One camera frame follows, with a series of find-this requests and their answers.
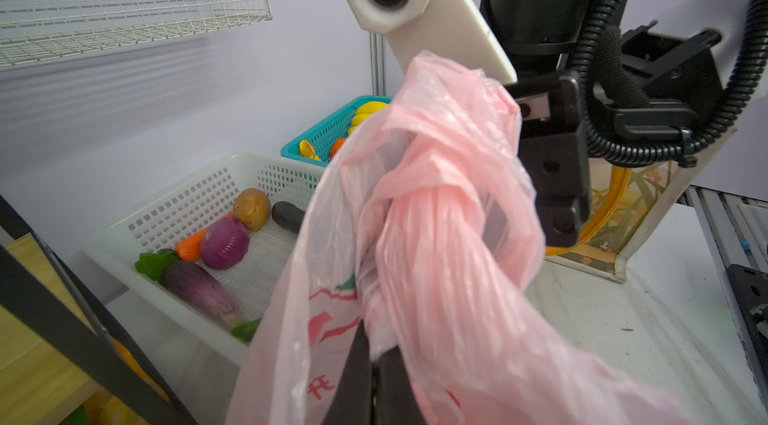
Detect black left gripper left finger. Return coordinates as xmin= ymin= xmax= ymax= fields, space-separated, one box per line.
xmin=322 ymin=322 xmax=373 ymax=425

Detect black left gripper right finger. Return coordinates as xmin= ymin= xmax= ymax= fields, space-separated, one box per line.
xmin=374 ymin=347 xmax=426 ymax=425

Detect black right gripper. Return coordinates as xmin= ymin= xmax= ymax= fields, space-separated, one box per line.
xmin=506 ymin=69 xmax=591 ymax=248

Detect white canvas tote bag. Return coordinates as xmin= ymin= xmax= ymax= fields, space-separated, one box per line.
xmin=547 ymin=129 xmax=735 ymax=283

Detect pink plastic grocery bag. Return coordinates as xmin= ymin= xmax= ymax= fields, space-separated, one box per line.
xmin=226 ymin=52 xmax=690 ymax=424

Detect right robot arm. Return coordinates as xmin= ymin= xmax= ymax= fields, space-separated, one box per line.
xmin=480 ymin=0 xmax=767 ymax=255

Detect green bean pods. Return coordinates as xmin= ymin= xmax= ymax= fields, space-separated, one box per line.
xmin=231 ymin=318 xmax=262 ymax=343

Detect yellow banana bunch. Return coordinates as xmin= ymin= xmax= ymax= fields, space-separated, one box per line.
xmin=347 ymin=101 xmax=389 ymax=135

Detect light purple eggplant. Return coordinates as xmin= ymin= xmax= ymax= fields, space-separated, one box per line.
xmin=134 ymin=249 xmax=244 ymax=329

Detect dark green cucumber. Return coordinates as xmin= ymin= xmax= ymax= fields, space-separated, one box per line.
xmin=271 ymin=201 xmax=305 ymax=234

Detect purple onion back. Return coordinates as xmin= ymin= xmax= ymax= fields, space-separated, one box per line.
xmin=200 ymin=216 xmax=250 ymax=270

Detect orange fruit back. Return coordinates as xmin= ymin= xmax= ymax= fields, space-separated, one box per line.
xmin=329 ymin=137 xmax=347 ymax=159

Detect brown potato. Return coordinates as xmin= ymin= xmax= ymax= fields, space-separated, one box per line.
xmin=232 ymin=188 xmax=271 ymax=232

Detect orange carrot back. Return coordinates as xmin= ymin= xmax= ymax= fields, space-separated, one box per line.
xmin=174 ymin=228 xmax=207 ymax=262

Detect teal plastic fruit basket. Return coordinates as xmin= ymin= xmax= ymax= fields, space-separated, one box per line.
xmin=280 ymin=95 xmax=392 ymax=167

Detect yellow banana left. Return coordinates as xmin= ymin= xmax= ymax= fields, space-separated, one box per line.
xmin=298 ymin=140 xmax=322 ymax=161

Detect white plastic vegetable basket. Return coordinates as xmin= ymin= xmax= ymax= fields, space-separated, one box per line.
xmin=84 ymin=152 xmax=324 ymax=365

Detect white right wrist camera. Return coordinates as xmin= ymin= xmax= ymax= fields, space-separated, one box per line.
xmin=347 ymin=0 xmax=518 ymax=84

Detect black frame wooden shelf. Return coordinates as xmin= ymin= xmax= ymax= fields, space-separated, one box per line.
xmin=1 ymin=199 xmax=196 ymax=424

